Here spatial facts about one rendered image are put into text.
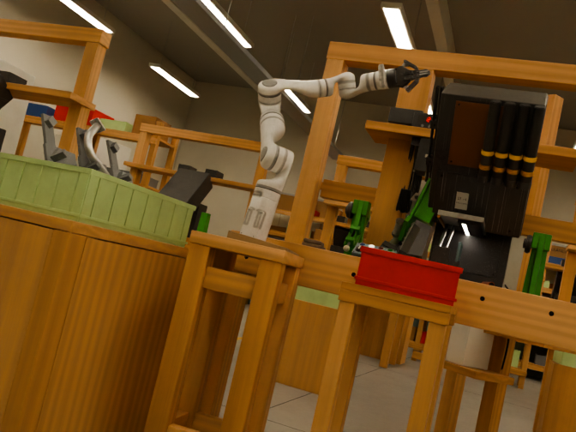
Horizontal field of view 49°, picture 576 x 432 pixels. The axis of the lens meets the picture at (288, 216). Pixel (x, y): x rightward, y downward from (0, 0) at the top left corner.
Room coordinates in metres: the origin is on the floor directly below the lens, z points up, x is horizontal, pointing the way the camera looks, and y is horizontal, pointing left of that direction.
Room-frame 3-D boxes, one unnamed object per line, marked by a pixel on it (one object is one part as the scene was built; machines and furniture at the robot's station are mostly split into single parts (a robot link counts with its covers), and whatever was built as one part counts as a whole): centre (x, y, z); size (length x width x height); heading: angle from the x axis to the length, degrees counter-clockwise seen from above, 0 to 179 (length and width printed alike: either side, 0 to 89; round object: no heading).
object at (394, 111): (2.85, -0.42, 1.59); 0.15 x 0.07 x 0.07; 70
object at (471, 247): (2.64, -0.77, 1.07); 0.30 x 0.18 x 0.34; 70
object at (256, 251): (2.17, 0.10, 0.83); 0.32 x 0.32 x 0.04; 77
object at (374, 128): (2.79, -0.71, 1.52); 0.90 x 0.25 x 0.04; 70
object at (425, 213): (2.51, -0.53, 1.17); 0.13 x 0.12 x 0.20; 70
